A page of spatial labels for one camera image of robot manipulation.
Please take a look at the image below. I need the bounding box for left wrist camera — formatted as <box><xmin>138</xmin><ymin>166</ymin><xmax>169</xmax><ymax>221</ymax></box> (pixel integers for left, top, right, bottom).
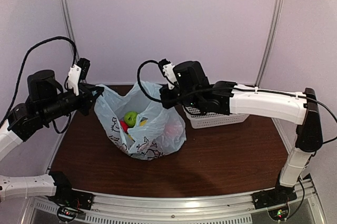
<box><xmin>64</xmin><ymin>58</ymin><xmax>91</xmax><ymax>96</ymax></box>

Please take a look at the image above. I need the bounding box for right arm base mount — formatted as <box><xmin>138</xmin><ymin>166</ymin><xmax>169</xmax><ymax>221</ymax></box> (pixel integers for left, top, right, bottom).
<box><xmin>251</xmin><ymin>189</ymin><xmax>297</xmax><ymax>222</ymax></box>

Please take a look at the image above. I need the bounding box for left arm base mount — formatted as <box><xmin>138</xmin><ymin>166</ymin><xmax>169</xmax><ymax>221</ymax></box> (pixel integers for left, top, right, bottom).
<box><xmin>47</xmin><ymin>189</ymin><xmax>94</xmax><ymax>223</ymax></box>

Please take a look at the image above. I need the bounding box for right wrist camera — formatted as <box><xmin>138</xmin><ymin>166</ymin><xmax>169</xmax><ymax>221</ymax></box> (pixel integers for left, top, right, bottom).
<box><xmin>158</xmin><ymin>59</ymin><xmax>179</xmax><ymax>90</ymax></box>

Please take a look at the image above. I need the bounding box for white perforated plastic basket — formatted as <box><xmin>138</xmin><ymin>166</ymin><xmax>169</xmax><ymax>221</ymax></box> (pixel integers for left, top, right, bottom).
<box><xmin>181</xmin><ymin>80</ymin><xmax>257</xmax><ymax>129</ymax></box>

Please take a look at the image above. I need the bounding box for aluminium corner post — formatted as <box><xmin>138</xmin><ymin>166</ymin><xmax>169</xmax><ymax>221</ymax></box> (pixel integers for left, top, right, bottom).
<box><xmin>255</xmin><ymin>0</ymin><xmax>284</xmax><ymax>86</ymax></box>
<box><xmin>55</xmin><ymin>0</ymin><xmax>89</xmax><ymax>89</ymax></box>

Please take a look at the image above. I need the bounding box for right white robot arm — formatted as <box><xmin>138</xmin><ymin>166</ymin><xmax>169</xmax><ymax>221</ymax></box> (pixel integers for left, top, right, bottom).
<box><xmin>158</xmin><ymin>59</ymin><xmax>323</xmax><ymax>204</ymax></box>

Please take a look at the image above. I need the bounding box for right aluminium corner post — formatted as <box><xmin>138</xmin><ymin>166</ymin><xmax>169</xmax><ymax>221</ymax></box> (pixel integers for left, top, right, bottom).
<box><xmin>255</xmin><ymin>0</ymin><xmax>284</xmax><ymax>86</ymax></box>

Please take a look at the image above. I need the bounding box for left aluminium corner post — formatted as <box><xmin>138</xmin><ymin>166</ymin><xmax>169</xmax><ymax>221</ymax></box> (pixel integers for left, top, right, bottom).
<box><xmin>55</xmin><ymin>0</ymin><xmax>89</xmax><ymax>89</ymax></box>

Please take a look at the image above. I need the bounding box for right black braided cable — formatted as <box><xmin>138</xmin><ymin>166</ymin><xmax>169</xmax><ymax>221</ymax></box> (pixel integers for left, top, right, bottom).
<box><xmin>136</xmin><ymin>59</ymin><xmax>337</xmax><ymax>146</ymax></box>

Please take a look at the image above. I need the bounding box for black braided cable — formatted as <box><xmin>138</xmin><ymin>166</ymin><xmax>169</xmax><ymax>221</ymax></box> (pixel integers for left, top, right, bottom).
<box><xmin>0</xmin><ymin>36</ymin><xmax>80</xmax><ymax>127</ymax></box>
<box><xmin>136</xmin><ymin>59</ymin><xmax>337</xmax><ymax>146</ymax></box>

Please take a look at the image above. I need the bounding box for left black braided cable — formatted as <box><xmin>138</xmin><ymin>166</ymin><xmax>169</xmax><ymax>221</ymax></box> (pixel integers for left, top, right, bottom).
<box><xmin>0</xmin><ymin>36</ymin><xmax>80</xmax><ymax>127</ymax></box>

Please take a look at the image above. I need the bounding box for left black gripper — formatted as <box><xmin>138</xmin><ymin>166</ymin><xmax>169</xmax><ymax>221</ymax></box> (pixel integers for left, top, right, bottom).
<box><xmin>40</xmin><ymin>83</ymin><xmax>104</xmax><ymax>122</ymax></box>

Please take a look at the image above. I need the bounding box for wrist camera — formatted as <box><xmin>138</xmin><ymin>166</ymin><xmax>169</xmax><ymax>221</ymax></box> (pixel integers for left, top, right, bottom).
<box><xmin>158</xmin><ymin>59</ymin><xmax>179</xmax><ymax>90</ymax></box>
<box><xmin>64</xmin><ymin>58</ymin><xmax>91</xmax><ymax>96</ymax></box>

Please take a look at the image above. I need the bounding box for light blue printed plastic bag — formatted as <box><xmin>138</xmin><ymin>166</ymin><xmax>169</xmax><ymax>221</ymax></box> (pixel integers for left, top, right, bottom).
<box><xmin>94</xmin><ymin>82</ymin><xmax>187</xmax><ymax>160</ymax></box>

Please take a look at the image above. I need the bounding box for aluminium front rail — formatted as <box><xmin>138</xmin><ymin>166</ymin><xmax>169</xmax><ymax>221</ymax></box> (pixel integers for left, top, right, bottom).
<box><xmin>19</xmin><ymin>178</ymin><xmax>327</xmax><ymax>223</ymax></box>

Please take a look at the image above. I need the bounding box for green apple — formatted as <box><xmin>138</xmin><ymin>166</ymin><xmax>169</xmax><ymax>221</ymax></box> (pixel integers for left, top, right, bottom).
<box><xmin>124</xmin><ymin>111</ymin><xmax>138</xmax><ymax>127</ymax></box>

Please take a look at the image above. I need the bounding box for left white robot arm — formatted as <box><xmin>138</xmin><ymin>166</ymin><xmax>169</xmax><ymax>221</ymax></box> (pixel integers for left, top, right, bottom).
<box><xmin>1</xmin><ymin>70</ymin><xmax>104</xmax><ymax>205</ymax></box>

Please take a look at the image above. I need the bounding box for red fruit in bag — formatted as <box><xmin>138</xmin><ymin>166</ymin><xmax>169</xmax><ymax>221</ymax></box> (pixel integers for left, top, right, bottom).
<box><xmin>120</xmin><ymin>120</ymin><xmax>129</xmax><ymax>134</ymax></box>

